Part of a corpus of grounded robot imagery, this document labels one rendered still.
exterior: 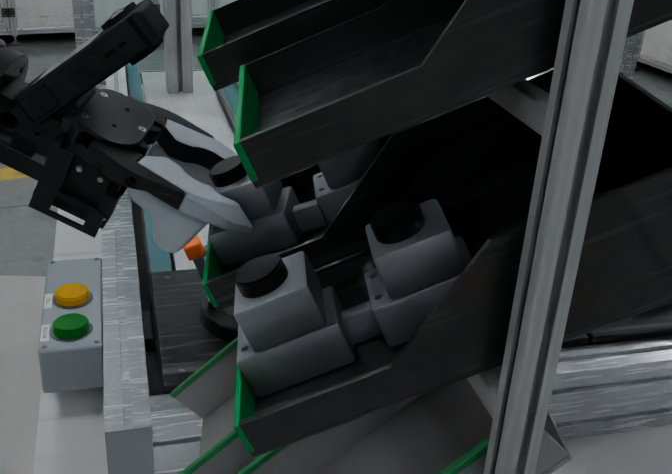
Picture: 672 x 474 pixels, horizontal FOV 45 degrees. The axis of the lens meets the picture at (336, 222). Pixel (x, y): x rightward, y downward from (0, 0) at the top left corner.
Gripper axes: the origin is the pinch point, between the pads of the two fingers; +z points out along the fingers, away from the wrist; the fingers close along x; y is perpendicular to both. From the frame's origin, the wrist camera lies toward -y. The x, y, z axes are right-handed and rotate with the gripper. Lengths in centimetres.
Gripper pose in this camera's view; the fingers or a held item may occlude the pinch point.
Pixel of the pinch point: (249, 194)
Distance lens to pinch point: 61.3
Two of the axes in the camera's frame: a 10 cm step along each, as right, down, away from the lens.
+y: -4.7, 7.4, 4.8
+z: 8.8, 4.5, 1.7
